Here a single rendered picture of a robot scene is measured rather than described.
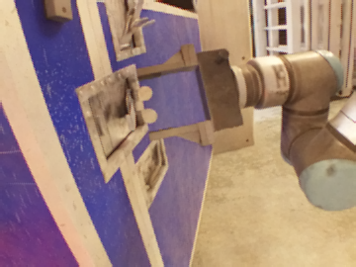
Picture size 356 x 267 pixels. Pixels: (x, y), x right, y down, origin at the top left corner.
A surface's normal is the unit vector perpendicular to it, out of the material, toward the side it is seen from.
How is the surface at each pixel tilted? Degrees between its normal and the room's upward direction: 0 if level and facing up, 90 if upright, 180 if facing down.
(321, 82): 89
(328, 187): 94
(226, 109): 65
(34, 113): 90
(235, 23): 90
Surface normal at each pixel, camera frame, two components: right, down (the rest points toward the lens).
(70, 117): 0.97, -0.04
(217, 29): 0.17, 0.37
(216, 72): 0.09, -0.05
